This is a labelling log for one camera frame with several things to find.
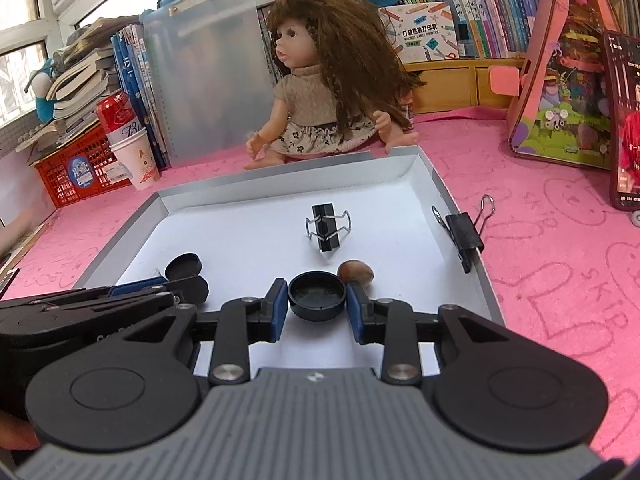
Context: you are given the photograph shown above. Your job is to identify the row of upright books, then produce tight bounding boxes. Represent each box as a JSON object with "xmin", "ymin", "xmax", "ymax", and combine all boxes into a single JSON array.
[{"xmin": 280, "ymin": 0, "xmax": 551, "ymax": 58}]

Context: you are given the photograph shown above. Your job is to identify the pink triangular toy house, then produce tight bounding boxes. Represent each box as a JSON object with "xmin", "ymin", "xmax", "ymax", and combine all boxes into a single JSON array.
[{"xmin": 506, "ymin": 0, "xmax": 626, "ymax": 170}]

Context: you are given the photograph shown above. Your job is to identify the black smartphone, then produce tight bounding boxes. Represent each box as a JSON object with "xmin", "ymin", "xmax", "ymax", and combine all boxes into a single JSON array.
[{"xmin": 602, "ymin": 30, "xmax": 640, "ymax": 211}]

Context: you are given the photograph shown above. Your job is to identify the row of blue booklets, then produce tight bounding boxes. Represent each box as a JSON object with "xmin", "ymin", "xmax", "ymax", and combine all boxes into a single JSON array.
[{"xmin": 111, "ymin": 25, "xmax": 171, "ymax": 171}]

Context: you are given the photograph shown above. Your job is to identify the pink sticky note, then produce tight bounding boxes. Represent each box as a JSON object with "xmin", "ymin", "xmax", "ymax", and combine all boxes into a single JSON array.
[{"xmin": 489, "ymin": 66, "xmax": 521, "ymax": 97}]

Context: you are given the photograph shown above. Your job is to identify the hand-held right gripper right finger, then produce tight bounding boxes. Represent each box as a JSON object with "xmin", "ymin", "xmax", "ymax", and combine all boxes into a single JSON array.
[{"xmin": 346, "ymin": 282, "xmax": 521, "ymax": 386}]

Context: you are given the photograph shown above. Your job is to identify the wooden strip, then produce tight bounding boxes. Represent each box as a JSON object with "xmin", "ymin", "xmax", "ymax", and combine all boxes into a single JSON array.
[{"xmin": 0, "ymin": 220, "xmax": 51, "ymax": 273}]

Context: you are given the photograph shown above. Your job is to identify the black remote control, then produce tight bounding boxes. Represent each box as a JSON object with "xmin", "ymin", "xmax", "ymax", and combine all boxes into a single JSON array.
[{"xmin": 0, "ymin": 267, "xmax": 21, "ymax": 297}]

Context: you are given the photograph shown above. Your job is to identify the black round lid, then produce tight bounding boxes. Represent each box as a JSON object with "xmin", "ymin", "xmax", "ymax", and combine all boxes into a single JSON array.
[{"xmin": 165, "ymin": 253, "xmax": 203, "ymax": 281}]

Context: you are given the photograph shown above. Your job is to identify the wooden shelf unit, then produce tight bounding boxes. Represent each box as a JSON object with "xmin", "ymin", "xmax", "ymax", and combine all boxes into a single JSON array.
[{"xmin": 402, "ymin": 57, "xmax": 528, "ymax": 113}]

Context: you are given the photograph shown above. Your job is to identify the blue plush doll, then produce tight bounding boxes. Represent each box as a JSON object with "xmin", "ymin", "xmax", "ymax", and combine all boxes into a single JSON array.
[{"xmin": 25, "ymin": 57, "xmax": 56, "ymax": 123}]

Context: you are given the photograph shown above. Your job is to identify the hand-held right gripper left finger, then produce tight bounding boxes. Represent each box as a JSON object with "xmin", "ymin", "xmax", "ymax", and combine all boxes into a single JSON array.
[{"xmin": 119, "ymin": 279, "xmax": 290, "ymax": 387}]

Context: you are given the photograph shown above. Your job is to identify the stack of lying books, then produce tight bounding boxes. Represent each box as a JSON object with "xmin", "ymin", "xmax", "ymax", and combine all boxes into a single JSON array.
[{"xmin": 15, "ymin": 17, "xmax": 141, "ymax": 153}]

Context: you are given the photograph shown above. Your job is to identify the small black binder clip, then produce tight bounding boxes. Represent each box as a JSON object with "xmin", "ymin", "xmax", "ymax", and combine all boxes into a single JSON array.
[{"xmin": 431, "ymin": 195, "xmax": 497, "ymax": 275}]

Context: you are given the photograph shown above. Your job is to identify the person's left hand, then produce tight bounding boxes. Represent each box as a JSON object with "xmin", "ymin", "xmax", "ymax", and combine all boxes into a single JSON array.
[{"xmin": 0, "ymin": 412, "xmax": 40, "ymax": 452}]

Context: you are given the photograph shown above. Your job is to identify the brown-haired doll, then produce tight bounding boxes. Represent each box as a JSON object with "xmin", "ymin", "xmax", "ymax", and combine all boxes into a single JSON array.
[{"xmin": 243, "ymin": 0, "xmax": 418, "ymax": 171}]

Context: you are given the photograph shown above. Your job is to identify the grey cardboard box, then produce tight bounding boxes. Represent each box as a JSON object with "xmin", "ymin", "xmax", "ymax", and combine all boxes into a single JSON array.
[{"xmin": 74, "ymin": 145, "xmax": 506, "ymax": 378}]

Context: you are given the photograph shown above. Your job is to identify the large black binder clip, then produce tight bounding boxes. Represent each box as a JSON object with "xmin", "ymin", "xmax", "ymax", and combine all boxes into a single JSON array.
[{"xmin": 304, "ymin": 203, "xmax": 353, "ymax": 256}]

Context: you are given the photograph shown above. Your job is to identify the translucent plastic clipboard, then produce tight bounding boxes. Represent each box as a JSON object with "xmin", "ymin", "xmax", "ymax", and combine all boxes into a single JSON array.
[{"xmin": 142, "ymin": 0, "xmax": 276, "ymax": 168}]

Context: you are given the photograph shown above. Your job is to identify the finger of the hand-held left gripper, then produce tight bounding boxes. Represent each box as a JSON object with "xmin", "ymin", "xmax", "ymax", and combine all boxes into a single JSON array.
[
  {"xmin": 170, "ymin": 276, "xmax": 210, "ymax": 307},
  {"xmin": 65, "ymin": 280, "xmax": 173, "ymax": 297}
]

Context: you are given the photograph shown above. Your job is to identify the white paper cup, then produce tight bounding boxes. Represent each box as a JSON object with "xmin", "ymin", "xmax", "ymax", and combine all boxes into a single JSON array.
[{"xmin": 110, "ymin": 127, "xmax": 161, "ymax": 192}]

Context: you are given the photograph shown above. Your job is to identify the red drink can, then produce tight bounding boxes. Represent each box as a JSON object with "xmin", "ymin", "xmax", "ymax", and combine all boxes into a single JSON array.
[{"xmin": 96, "ymin": 92, "xmax": 136, "ymax": 146}]

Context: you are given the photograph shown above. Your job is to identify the brown acorn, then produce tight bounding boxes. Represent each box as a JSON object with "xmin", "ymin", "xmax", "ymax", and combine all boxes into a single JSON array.
[{"xmin": 337, "ymin": 260, "xmax": 375, "ymax": 288}]

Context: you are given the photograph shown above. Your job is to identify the large red plastic basket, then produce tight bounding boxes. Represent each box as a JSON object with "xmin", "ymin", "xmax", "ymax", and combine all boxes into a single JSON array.
[{"xmin": 30, "ymin": 125, "xmax": 133, "ymax": 209}]

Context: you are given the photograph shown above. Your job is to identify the pink printed towel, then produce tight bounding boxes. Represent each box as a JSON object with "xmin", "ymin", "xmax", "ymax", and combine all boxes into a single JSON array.
[{"xmin": 0, "ymin": 105, "xmax": 640, "ymax": 466}]

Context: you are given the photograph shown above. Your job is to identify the white pencil-print carton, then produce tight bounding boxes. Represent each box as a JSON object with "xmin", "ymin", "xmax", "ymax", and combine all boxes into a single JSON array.
[{"xmin": 377, "ymin": 2, "xmax": 460, "ymax": 63}]

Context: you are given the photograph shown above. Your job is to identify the black cap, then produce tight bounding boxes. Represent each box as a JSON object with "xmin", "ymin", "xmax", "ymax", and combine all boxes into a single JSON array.
[{"xmin": 287, "ymin": 271, "xmax": 347, "ymax": 322}]

